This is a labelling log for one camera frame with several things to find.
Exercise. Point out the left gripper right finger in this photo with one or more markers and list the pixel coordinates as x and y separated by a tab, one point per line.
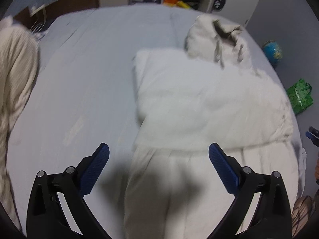
272	216

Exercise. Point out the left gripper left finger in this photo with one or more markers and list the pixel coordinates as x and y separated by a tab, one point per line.
45	216

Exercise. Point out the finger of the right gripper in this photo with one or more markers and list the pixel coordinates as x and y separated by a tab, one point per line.
313	135

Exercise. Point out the cream hooded jacket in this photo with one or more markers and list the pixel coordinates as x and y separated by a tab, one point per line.
187	99

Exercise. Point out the green shopping bag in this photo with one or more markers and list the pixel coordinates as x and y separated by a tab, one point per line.
300	96

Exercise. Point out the blue globe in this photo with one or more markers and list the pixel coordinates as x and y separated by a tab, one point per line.
273	52

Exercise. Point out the light blue bed sheet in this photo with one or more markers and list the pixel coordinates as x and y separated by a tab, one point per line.
85	95

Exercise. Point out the cream knitted blanket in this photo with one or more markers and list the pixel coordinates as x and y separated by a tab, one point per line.
19	68

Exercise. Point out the orange yellow toy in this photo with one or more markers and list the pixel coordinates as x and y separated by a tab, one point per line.
176	3

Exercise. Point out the brown wooden headboard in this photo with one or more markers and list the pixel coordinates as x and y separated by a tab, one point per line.
45	17

